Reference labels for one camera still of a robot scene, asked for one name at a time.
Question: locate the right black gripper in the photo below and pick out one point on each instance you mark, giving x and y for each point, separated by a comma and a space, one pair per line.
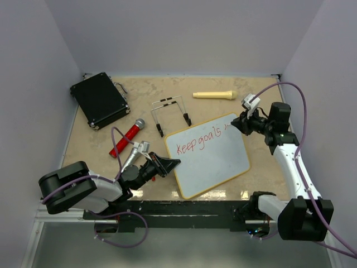
242, 123

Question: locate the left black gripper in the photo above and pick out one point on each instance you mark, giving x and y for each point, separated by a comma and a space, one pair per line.
163, 166

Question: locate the yellow framed whiteboard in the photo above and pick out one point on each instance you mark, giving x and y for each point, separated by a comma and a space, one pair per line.
211, 154

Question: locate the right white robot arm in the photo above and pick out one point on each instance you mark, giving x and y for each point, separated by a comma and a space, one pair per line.
304, 217

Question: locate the cream toy microphone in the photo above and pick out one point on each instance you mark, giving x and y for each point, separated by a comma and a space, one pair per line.
229, 95

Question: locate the silver toy microphone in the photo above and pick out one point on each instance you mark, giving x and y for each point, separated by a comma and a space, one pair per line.
133, 156

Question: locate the red glitter toy microphone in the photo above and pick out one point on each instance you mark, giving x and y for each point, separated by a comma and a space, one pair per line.
130, 134

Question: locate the black carrying case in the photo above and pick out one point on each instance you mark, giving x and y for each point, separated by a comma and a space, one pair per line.
100, 100

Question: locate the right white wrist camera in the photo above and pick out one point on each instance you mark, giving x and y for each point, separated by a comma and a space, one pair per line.
250, 103

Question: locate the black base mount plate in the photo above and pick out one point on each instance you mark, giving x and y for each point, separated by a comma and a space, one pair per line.
222, 214

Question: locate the wire whiteboard stand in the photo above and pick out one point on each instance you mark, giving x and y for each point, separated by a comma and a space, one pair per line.
162, 105

